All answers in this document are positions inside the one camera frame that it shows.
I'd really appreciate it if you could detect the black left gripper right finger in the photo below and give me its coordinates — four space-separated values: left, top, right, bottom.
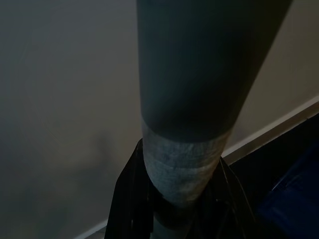
196 157 258 239

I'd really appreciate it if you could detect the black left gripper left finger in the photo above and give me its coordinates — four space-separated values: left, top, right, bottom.
104 139 160 239

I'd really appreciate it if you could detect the large black floor mat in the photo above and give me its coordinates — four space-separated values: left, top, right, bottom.
224 109 319 239

